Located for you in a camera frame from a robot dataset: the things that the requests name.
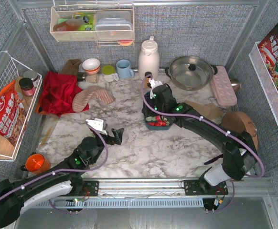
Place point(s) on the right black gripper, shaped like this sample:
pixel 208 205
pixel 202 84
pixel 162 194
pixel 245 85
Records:
pixel 150 96

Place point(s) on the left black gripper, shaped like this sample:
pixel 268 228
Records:
pixel 112 137

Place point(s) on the teal plastic storage basket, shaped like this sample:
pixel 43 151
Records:
pixel 156 128

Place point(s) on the green coffee capsule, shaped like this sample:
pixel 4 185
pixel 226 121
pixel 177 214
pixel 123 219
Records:
pixel 149 119

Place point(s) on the red coffee capsule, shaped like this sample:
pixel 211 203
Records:
pixel 153 123
pixel 162 123

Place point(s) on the striped pink brown towel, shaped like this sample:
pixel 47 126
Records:
pixel 82 99

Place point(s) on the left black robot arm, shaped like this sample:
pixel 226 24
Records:
pixel 64 178

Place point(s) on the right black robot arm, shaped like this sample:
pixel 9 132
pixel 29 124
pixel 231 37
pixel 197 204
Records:
pixel 238 150

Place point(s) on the right white mesh basket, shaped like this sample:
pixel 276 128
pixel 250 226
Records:
pixel 265 80

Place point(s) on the orange spice bottle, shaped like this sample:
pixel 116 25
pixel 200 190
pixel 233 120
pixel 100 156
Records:
pixel 148 75

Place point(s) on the white thermos jug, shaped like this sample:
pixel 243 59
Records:
pixel 149 58

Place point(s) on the light blue mug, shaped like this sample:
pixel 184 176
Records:
pixel 124 69

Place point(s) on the green lid sugar jar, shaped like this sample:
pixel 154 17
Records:
pixel 109 73

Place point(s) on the steel pot with lid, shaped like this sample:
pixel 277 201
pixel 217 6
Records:
pixel 190 73

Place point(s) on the glass grain shaker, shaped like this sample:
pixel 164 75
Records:
pixel 89 78

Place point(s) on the brown cardboard sheet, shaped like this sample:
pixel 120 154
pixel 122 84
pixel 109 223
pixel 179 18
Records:
pixel 210 111

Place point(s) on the white orange striped bowl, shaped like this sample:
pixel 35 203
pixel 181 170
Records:
pixel 91 66

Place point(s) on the red cloth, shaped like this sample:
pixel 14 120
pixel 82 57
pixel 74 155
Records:
pixel 58 93

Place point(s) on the pink egg tray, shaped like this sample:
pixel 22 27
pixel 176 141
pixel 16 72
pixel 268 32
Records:
pixel 222 88

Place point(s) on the brown paper bag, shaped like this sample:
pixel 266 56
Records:
pixel 71 67

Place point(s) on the orange plastic bowl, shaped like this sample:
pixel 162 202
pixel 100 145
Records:
pixel 37 164

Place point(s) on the round wooden board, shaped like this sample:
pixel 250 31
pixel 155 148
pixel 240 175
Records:
pixel 239 121

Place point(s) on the clear plastic food containers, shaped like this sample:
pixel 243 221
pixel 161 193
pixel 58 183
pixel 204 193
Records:
pixel 113 25

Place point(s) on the red lid glass jar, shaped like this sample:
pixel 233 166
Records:
pixel 27 86

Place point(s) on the silver lid glass jar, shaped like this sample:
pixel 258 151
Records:
pixel 31 75

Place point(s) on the red seasoning packet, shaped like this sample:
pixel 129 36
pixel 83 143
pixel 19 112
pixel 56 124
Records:
pixel 12 113

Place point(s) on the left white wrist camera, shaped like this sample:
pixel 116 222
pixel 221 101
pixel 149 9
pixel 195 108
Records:
pixel 99 125

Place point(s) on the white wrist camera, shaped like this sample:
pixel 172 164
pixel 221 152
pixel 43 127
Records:
pixel 99 125
pixel 153 84

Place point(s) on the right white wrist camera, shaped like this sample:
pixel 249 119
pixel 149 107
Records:
pixel 153 84

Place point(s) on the cream wall basket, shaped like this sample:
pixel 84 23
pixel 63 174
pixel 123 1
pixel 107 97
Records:
pixel 64 28

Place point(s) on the left white wire basket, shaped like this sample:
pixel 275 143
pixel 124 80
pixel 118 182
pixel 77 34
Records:
pixel 10 72

